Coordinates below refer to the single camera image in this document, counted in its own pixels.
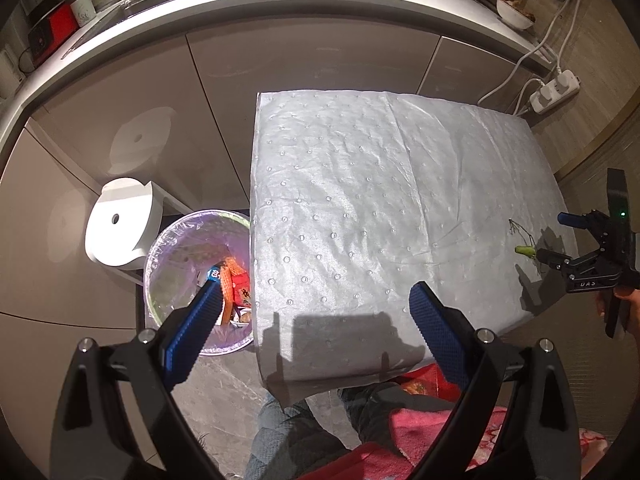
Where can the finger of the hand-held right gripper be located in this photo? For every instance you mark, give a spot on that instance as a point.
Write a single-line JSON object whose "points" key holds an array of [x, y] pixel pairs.
{"points": [[567, 218], [550, 257]]}

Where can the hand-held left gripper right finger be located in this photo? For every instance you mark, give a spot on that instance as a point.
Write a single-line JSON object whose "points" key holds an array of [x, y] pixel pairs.
{"points": [[437, 330]]}

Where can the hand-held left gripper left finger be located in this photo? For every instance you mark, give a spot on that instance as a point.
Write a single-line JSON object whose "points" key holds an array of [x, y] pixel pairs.
{"points": [[195, 325]]}

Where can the green plant stem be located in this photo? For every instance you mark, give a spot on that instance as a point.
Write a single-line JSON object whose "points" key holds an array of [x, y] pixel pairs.
{"points": [[525, 249]]}

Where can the trash bin with purple liner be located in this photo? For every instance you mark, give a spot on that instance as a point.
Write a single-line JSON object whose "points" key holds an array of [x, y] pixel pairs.
{"points": [[170, 260]]}

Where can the person's right hand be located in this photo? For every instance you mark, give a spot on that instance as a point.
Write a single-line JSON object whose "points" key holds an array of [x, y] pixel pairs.
{"points": [[634, 305]]}

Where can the thin dry twig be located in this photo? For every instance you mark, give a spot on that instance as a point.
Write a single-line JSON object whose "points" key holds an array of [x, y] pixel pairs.
{"points": [[512, 225]]}

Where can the red printed bag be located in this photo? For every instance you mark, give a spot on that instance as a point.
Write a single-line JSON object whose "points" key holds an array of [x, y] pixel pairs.
{"points": [[425, 394]]}

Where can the pink towel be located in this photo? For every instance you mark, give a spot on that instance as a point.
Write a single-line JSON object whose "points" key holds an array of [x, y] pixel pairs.
{"points": [[425, 430]]}

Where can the dark cloth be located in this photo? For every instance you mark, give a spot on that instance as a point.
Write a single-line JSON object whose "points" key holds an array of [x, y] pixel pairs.
{"points": [[372, 410]]}

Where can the white pad roll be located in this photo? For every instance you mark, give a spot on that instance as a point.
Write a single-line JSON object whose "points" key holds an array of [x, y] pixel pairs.
{"points": [[120, 240]]}

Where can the white power strip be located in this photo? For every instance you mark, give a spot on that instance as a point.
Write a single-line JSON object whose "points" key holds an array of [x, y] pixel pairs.
{"points": [[555, 91]]}

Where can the person's jeans leg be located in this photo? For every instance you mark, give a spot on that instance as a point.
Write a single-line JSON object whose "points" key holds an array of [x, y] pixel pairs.
{"points": [[290, 440]]}

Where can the red cloth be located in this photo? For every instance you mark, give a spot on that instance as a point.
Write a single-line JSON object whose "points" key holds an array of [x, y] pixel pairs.
{"points": [[360, 460]]}

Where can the white dimpled absorbent pad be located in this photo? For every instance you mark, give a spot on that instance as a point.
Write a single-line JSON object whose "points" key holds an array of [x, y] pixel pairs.
{"points": [[375, 185]]}

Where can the white bowl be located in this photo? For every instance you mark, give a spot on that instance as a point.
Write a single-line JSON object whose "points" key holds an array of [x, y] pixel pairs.
{"points": [[515, 17]]}

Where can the white kitchen countertop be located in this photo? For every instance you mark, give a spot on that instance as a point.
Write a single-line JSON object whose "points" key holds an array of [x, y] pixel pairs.
{"points": [[150, 20]]}

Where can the red and black appliance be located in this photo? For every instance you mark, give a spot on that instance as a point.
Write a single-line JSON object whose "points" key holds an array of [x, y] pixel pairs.
{"points": [[55, 27]]}

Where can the white cup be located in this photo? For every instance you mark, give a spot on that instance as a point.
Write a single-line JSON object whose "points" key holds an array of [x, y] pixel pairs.
{"points": [[82, 10]]}

